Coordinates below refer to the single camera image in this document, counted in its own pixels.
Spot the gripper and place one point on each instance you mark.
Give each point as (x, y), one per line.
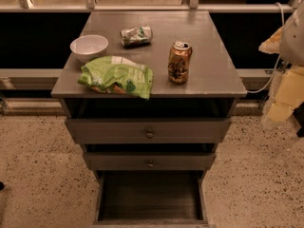
(294, 41)

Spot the orange soda can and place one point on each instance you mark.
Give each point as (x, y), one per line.
(179, 62)

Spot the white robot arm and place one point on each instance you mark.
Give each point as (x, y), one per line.
(291, 46)

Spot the crushed silver green can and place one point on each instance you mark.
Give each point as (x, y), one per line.
(136, 36)

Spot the grey open bottom drawer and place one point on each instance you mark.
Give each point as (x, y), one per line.
(150, 199)

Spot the grey middle drawer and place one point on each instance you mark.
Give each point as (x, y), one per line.
(148, 161)

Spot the grey top drawer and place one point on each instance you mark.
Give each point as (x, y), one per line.
(98, 131)

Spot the green chip bag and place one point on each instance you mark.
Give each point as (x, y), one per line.
(118, 75)

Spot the white bowl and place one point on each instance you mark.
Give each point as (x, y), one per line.
(88, 47)

